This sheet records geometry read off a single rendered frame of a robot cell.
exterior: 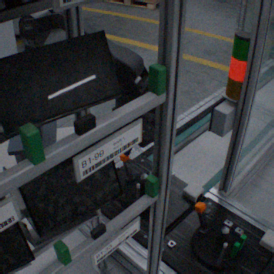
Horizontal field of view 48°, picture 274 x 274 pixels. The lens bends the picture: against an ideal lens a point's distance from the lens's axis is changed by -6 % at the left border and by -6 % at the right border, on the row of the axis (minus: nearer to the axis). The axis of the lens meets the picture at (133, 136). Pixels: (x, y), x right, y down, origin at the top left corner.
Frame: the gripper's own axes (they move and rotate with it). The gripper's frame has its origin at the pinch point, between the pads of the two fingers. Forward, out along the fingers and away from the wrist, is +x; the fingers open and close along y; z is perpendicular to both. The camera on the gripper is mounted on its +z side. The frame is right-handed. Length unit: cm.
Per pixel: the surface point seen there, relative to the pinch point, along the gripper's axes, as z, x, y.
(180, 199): 15.1, 13.9, 6.1
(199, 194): 18.5, 12.1, 9.7
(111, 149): 28, -33, -30
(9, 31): -311, 71, 108
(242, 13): -13, -17, 81
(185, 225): 21.5, 13.8, -0.1
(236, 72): 17.9, -22.4, 16.5
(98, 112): -148, 113, 110
